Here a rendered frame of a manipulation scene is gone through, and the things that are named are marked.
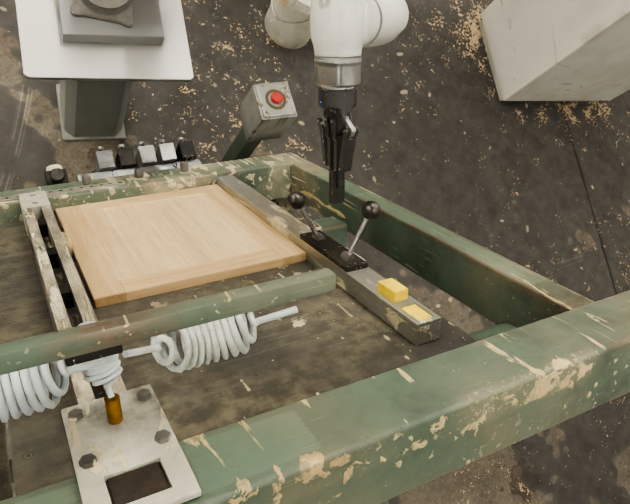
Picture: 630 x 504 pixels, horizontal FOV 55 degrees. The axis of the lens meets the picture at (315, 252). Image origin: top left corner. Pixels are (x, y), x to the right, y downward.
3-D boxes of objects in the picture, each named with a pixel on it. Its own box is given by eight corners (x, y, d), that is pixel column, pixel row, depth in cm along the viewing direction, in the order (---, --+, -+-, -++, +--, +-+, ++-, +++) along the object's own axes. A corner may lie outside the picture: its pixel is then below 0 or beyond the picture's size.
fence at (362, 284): (233, 187, 178) (232, 174, 176) (440, 338, 101) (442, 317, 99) (217, 190, 176) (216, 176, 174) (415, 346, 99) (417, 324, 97)
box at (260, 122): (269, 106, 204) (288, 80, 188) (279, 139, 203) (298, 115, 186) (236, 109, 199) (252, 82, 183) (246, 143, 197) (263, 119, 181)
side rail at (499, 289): (308, 194, 191) (308, 160, 187) (612, 372, 102) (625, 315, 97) (291, 197, 188) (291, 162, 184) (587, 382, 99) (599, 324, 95)
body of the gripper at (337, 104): (365, 87, 116) (364, 135, 120) (343, 82, 123) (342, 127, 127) (331, 90, 113) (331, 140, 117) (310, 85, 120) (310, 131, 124)
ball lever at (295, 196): (322, 233, 131) (295, 185, 124) (331, 239, 128) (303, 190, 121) (309, 243, 130) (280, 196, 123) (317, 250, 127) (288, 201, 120)
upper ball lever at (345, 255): (347, 262, 122) (376, 201, 120) (357, 269, 119) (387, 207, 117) (332, 256, 119) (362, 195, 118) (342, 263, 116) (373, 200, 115)
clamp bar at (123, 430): (57, 215, 157) (40, 122, 147) (210, 570, 61) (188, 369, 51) (15, 222, 152) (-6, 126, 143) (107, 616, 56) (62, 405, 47)
